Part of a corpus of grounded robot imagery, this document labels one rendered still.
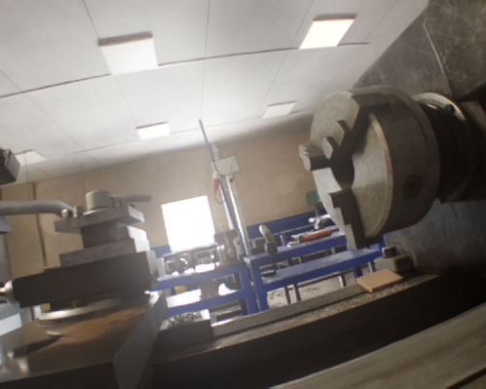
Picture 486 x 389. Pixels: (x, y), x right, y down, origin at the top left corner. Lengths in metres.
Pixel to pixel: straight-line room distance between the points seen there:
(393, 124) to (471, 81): 0.13
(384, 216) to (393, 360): 0.19
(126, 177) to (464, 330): 7.68
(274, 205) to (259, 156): 1.28
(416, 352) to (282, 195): 7.60
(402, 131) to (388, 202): 0.10
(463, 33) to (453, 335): 0.40
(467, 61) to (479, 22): 0.05
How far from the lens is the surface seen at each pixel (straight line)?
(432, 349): 0.43
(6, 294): 0.86
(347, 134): 0.47
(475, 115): 0.60
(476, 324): 0.48
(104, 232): 0.74
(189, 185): 7.68
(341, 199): 0.52
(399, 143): 0.46
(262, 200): 7.80
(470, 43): 0.54
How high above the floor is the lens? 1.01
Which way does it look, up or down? 7 degrees up
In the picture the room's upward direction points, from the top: 13 degrees counter-clockwise
